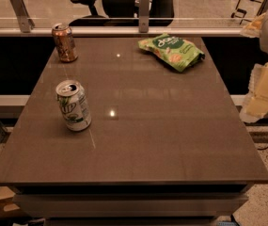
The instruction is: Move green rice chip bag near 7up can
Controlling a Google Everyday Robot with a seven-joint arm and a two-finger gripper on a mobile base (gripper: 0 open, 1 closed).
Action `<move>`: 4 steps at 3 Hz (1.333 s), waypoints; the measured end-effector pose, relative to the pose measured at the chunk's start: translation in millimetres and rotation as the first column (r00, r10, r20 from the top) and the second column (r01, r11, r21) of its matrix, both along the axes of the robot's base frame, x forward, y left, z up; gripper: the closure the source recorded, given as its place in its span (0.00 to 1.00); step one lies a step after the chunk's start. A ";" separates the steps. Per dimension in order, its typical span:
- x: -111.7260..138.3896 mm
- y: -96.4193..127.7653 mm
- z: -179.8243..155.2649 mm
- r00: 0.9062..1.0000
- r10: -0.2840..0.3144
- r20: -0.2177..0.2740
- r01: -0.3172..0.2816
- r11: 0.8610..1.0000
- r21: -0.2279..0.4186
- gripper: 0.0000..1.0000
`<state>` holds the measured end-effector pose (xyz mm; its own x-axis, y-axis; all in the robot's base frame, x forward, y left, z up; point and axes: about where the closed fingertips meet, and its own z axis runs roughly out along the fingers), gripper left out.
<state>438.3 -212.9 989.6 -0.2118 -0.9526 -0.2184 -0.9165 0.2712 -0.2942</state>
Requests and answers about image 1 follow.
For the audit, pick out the black office chair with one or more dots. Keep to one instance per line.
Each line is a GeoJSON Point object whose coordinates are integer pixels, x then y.
{"type": "Point", "coordinates": [125, 13]}

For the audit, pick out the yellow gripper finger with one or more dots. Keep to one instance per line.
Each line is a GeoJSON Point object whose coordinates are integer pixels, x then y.
{"type": "Point", "coordinates": [255, 104]}
{"type": "Point", "coordinates": [253, 29]}

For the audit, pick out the green rice chip bag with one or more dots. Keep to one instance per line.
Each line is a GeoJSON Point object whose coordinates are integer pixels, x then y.
{"type": "Point", "coordinates": [179, 53]}

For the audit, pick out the brown table with drawers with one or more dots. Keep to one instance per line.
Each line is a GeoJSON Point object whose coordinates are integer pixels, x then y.
{"type": "Point", "coordinates": [162, 147]}

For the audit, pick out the yellow black cart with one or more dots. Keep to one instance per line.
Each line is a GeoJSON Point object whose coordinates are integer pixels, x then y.
{"type": "Point", "coordinates": [246, 10]}

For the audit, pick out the copper brown soda can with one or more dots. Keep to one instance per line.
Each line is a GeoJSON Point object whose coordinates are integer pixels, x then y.
{"type": "Point", "coordinates": [64, 42]}

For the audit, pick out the white green 7up can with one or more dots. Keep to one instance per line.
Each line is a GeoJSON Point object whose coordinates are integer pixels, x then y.
{"type": "Point", "coordinates": [72, 101]}

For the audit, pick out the middle metal railing bracket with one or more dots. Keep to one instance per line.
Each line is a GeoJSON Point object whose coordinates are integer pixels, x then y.
{"type": "Point", "coordinates": [144, 16]}

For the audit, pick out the left metal railing bracket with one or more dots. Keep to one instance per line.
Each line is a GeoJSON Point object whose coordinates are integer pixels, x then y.
{"type": "Point", "coordinates": [25, 23]}

